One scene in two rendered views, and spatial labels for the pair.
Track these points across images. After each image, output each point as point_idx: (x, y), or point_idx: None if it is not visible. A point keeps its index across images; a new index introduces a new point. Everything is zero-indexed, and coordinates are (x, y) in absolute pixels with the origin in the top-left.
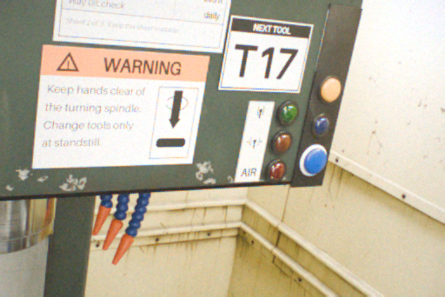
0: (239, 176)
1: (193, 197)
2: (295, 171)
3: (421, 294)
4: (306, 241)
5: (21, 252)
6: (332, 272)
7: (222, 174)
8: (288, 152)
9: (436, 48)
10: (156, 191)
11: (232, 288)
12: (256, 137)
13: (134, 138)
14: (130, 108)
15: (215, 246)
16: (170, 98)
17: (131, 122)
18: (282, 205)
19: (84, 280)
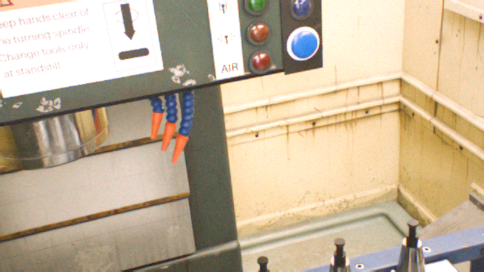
0: (220, 73)
1: (343, 78)
2: (285, 58)
3: None
4: (461, 108)
5: (159, 153)
6: None
7: (200, 74)
8: (270, 41)
9: None
10: (138, 100)
11: (402, 162)
12: (227, 32)
13: (94, 56)
14: (80, 29)
15: (376, 122)
16: (118, 12)
17: (85, 41)
18: (434, 73)
19: (228, 171)
